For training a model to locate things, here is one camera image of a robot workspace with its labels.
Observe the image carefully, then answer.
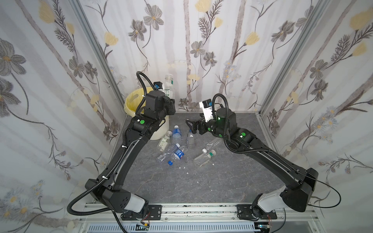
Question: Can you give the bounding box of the clear square bottle green band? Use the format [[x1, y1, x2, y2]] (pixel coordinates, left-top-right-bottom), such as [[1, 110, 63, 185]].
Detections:
[[164, 74, 175, 99]]

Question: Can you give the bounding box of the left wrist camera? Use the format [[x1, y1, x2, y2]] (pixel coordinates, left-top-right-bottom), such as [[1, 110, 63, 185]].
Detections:
[[153, 82, 163, 90]]

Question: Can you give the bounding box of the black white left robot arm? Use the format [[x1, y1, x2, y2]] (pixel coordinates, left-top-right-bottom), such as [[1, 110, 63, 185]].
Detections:
[[67, 71, 175, 219]]

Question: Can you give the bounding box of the white bin yellow bag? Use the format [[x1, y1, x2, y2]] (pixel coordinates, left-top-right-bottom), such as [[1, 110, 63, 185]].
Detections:
[[124, 87, 175, 140]]

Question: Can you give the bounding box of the clear ribbed bottle white cap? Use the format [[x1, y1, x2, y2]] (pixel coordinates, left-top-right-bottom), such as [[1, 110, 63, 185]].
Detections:
[[205, 138, 222, 150]]

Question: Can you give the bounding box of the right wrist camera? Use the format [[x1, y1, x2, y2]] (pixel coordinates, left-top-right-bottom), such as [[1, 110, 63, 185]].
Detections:
[[199, 99, 213, 122]]

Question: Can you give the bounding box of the aluminium mounting rail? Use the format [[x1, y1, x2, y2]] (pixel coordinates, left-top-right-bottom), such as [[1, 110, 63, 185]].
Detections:
[[79, 203, 324, 233]]

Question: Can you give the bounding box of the crushed clear bottle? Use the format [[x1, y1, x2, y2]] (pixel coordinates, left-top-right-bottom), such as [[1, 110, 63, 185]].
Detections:
[[156, 143, 180, 164]]

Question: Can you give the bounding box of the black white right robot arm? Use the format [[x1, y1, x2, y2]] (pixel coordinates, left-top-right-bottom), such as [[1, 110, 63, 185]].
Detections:
[[186, 93, 319, 221]]

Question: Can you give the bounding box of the clear bottle blue label upright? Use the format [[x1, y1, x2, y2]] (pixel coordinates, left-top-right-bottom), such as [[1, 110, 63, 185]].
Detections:
[[172, 125, 182, 145]]

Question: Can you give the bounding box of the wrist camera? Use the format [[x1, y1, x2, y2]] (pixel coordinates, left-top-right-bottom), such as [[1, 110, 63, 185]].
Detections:
[[153, 82, 163, 90], [199, 99, 213, 122]]

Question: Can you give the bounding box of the clear bottle blue label blue cap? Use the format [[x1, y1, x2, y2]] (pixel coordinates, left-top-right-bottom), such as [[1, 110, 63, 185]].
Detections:
[[168, 146, 187, 166]]

